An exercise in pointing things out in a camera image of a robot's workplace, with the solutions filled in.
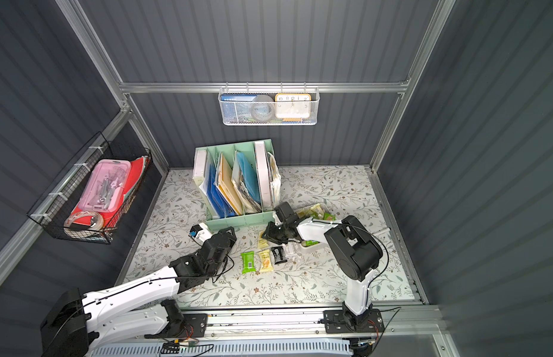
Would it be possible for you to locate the clear cookie packet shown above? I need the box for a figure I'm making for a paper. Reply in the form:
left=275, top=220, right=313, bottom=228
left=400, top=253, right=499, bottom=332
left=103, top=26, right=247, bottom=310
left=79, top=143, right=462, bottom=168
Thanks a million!
left=283, top=242, right=299, bottom=262

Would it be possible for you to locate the black cookie packet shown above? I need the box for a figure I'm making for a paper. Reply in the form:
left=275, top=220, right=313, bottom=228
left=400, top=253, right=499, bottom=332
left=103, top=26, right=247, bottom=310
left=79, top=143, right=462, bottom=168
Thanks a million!
left=270, top=246, right=288, bottom=265

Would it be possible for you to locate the white plastic storage box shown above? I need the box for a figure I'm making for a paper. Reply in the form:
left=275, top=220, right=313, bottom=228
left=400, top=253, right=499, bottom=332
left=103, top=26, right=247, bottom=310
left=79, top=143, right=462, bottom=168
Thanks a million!
left=294, top=203, right=338, bottom=252

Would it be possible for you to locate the small yellow cookie packet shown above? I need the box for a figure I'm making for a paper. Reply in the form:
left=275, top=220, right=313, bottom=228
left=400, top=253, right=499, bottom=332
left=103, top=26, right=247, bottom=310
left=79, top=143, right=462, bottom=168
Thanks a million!
left=257, top=237, right=269, bottom=250

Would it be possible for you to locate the green cookie packet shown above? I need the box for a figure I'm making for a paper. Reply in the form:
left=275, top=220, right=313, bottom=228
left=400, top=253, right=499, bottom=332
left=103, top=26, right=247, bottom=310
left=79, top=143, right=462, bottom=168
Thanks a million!
left=241, top=251, right=256, bottom=274

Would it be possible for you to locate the mint green file organizer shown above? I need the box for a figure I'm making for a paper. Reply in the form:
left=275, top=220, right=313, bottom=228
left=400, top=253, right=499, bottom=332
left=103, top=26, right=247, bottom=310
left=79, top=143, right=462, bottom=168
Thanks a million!
left=192, top=139, right=281, bottom=232

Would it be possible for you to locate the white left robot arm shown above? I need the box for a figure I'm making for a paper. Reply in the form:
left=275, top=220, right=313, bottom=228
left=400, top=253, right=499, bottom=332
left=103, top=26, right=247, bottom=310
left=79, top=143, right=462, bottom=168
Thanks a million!
left=40, top=225, right=237, bottom=356

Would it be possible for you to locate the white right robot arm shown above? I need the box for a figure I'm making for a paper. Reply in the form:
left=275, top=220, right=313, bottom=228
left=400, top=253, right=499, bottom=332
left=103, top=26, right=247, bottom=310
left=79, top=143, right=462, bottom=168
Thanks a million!
left=261, top=202, right=387, bottom=321

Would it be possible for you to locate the blue box in basket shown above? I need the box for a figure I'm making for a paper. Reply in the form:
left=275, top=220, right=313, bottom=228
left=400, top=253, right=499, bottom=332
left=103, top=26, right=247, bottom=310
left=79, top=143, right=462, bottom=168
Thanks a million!
left=218, top=94, right=257, bottom=126

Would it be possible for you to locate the blue folder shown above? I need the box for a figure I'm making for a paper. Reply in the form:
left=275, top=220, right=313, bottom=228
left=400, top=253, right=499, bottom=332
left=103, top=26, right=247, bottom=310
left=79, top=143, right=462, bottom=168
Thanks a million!
left=207, top=165, right=236, bottom=219

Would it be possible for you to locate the clear tape roll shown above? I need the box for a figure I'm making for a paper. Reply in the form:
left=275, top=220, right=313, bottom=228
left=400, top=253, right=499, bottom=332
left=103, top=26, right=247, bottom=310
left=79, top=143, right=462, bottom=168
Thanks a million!
left=64, top=211, right=105, bottom=231

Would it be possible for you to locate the pink plastic pencil case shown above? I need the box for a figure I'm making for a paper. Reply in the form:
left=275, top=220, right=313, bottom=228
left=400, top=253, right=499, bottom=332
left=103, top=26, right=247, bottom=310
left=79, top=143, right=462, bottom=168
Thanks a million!
left=78, top=159, right=131, bottom=213

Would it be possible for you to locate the yellow white alarm clock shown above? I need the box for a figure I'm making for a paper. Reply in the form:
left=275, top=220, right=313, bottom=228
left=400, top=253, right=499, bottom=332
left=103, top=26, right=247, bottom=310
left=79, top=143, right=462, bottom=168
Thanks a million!
left=274, top=93, right=312, bottom=120

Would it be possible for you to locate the grey tape roll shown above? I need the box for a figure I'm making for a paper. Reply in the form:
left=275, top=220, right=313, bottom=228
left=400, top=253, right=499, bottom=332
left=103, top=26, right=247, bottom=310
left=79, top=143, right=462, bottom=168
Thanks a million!
left=250, top=95, right=274, bottom=123

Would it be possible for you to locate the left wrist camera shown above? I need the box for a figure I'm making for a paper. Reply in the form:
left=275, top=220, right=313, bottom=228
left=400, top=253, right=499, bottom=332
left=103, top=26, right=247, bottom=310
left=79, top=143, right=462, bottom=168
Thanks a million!
left=189, top=223, right=213, bottom=245

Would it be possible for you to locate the black wire side basket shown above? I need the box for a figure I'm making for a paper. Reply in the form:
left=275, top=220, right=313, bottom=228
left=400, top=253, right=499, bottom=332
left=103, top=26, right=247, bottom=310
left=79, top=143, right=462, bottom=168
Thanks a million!
left=27, top=133, right=153, bottom=245

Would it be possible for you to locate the white wire wall basket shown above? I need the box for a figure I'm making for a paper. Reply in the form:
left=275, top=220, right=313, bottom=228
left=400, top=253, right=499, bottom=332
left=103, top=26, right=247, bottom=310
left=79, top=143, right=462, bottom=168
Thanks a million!
left=218, top=86, right=320, bottom=126

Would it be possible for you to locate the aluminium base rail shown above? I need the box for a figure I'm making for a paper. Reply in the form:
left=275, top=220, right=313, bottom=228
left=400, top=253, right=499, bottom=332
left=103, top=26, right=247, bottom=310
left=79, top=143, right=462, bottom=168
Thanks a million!
left=82, top=304, right=442, bottom=345

